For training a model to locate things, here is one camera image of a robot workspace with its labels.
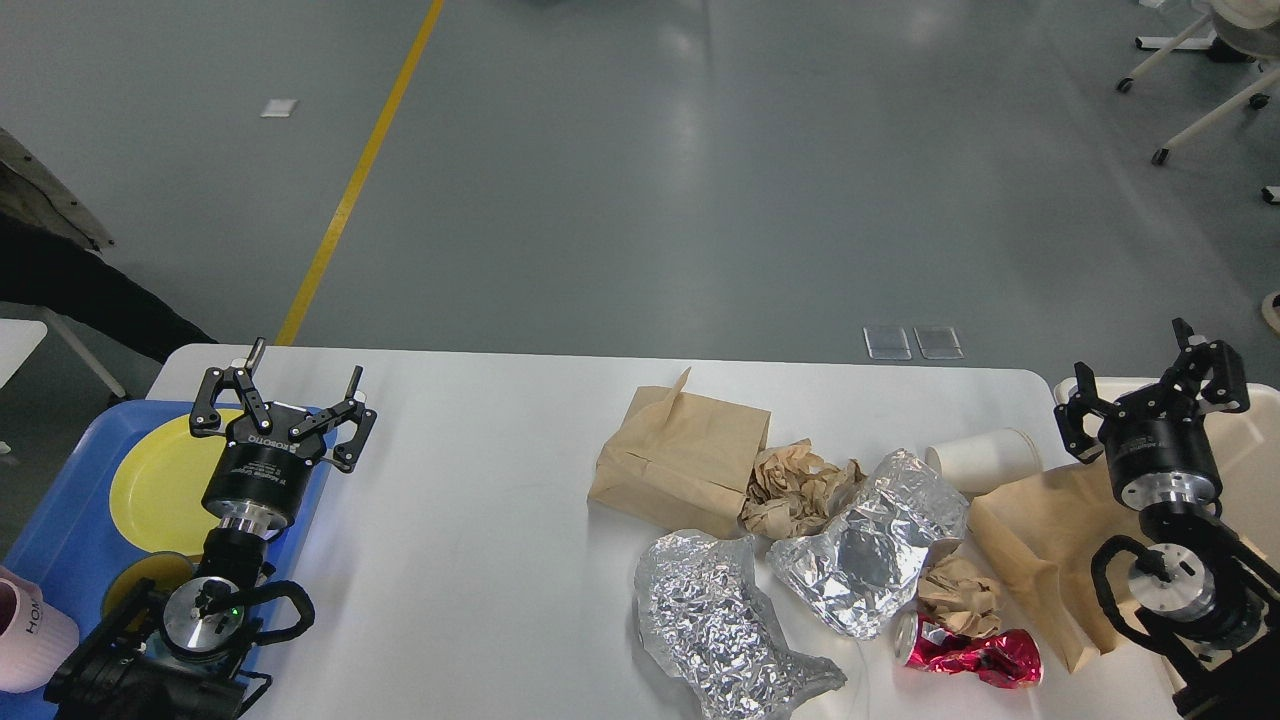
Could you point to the pink mug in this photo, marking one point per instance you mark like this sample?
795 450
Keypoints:
36 638

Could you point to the white plastic bin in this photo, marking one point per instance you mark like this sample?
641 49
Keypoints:
1245 451

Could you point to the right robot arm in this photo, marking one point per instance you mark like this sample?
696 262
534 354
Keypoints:
1190 589

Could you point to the brown paper bag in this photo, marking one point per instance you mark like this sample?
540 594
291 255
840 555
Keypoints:
681 461
1040 534

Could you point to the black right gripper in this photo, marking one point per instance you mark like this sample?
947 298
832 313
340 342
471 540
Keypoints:
1166 456

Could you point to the brown paper bag right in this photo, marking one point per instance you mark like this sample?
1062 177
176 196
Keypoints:
1040 534

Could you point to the white chair base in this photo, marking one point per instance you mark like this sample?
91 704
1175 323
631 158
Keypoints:
1241 34

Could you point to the white paper cup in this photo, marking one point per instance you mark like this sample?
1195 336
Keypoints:
977 465

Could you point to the blue plastic tray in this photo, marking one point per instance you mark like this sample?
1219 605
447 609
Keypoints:
71 548

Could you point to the yellow plastic plate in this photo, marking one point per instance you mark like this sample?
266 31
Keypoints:
155 497

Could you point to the brown paper bag left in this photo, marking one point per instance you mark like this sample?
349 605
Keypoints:
681 461

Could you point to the small crumpled brown paper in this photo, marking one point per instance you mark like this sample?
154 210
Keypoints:
956 594

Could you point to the crumpled aluminium foil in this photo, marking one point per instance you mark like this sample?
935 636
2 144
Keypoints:
861 571
705 621

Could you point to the crumpled brown paper ball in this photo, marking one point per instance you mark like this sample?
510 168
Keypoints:
793 492

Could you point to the small white side table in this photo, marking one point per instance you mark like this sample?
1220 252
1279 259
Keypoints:
21 337

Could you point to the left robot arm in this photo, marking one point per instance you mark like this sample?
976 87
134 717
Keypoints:
180 654

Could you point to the crumpled aluminium foil lower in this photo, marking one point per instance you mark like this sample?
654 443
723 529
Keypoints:
705 621

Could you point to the crushed red can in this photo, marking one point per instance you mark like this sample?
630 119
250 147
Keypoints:
1007 660

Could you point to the crumpled aluminium foil upper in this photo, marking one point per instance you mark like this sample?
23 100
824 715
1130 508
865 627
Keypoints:
861 571

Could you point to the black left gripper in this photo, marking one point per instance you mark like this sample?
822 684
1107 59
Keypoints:
265 470

